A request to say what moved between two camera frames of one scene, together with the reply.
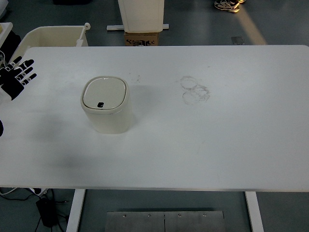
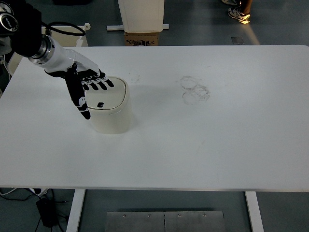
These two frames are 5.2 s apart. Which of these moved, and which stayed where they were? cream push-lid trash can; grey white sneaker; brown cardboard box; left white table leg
Moved: grey white sneaker
Stayed: left white table leg; brown cardboard box; cream push-lid trash can
